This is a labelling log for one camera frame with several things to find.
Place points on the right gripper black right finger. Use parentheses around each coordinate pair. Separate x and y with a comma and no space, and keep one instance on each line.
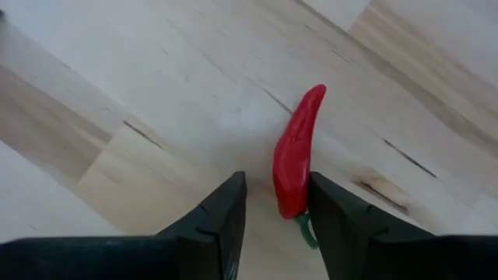
(369,249)

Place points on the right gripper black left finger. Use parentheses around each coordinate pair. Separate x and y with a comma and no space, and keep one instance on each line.
(194,253)

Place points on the red chili pepper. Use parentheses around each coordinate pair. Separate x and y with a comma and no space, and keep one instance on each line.
(295,155)

